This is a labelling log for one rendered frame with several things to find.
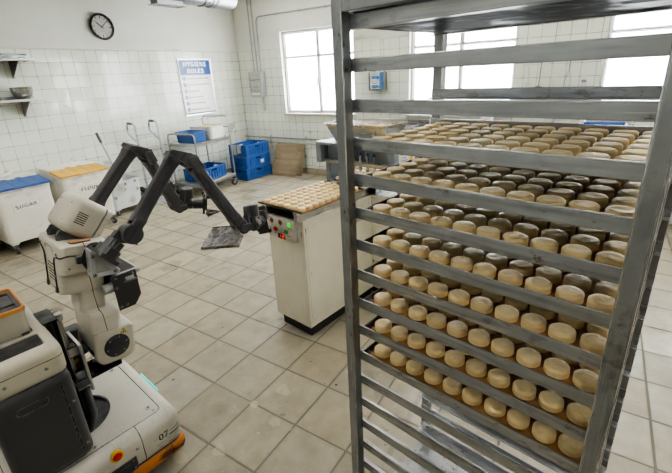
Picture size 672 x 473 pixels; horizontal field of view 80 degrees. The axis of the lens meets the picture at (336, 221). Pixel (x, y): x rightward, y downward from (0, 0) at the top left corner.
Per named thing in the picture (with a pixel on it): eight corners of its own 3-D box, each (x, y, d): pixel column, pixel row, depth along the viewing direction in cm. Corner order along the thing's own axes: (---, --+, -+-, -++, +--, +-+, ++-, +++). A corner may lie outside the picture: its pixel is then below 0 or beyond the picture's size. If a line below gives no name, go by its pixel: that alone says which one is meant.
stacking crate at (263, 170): (256, 171, 757) (255, 161, 750) (272, 173, 735) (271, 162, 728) (232, 178, 711) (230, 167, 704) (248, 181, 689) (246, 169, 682)
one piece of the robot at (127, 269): (111, 315, 168) (98, 269, 161) (86, 295, 186) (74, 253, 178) (148, 299, 180) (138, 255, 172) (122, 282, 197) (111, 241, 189)
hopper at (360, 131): (348, 136, 327) (348, 118, 322) (408, 141, 291) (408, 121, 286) (324, 141, 307) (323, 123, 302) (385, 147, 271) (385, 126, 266)
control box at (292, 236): (273, 233, 264) (271, 213, 259) (299, 241, 249) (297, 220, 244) (269, 235, 261) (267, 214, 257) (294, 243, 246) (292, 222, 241)
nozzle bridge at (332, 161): (344, 175, 345) (342, 135, 333) (418, 187, 299) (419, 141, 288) (317, 184, 322) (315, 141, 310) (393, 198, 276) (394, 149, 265)
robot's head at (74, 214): (59, 230, 151) (80, 195, 154) (42, 219, 164) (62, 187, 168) (95, 244, 162) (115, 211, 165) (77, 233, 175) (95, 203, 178)
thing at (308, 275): (341, 283, 340) (336, 180, 309) (374, 295, 318) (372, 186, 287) (278, 321, 291) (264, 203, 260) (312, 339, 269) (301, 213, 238)
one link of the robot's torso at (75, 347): (80, 396, 171) (64, 348, 162) (58, 369, 189) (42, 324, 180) (142, 363, 190) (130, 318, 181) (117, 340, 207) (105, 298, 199)
